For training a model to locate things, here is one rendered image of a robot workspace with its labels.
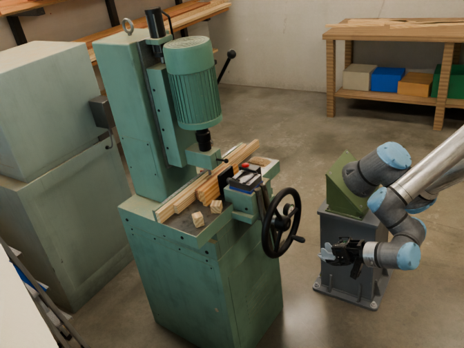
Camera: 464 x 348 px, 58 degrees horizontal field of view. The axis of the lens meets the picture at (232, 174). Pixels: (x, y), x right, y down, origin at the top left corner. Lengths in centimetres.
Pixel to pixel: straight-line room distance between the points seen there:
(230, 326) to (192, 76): 111
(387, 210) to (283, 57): 384
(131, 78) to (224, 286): 91
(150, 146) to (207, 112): 33
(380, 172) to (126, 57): 120
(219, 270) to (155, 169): 50
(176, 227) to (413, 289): 148
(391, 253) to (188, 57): 95
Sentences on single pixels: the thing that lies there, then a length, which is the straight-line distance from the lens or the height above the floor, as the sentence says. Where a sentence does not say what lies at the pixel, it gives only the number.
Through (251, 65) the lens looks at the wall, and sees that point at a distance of 544.
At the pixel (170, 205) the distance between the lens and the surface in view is 163.
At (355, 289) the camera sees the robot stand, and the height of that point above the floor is 7.
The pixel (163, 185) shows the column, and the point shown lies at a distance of 183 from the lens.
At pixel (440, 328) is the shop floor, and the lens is 244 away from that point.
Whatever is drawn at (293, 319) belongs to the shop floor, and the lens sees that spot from 238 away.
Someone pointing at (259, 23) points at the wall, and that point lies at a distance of 523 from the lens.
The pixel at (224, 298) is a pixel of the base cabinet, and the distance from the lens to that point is 184.
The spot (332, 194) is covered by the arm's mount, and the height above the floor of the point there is 66.
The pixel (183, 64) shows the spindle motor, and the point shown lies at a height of 145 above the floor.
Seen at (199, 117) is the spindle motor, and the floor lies 125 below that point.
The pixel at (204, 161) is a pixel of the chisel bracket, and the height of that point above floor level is 104.
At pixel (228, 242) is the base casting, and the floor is 75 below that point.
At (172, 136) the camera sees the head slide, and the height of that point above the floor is 115.
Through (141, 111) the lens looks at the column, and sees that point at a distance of 169.
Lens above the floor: 184
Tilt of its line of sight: 31 degrees down
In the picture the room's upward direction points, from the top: 8 degrees counter-clockwise
